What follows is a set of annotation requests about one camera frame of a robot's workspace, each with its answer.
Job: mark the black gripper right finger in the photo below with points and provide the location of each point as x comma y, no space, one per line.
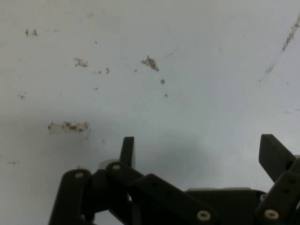
277,164

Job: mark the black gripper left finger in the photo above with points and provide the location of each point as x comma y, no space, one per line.
150,187

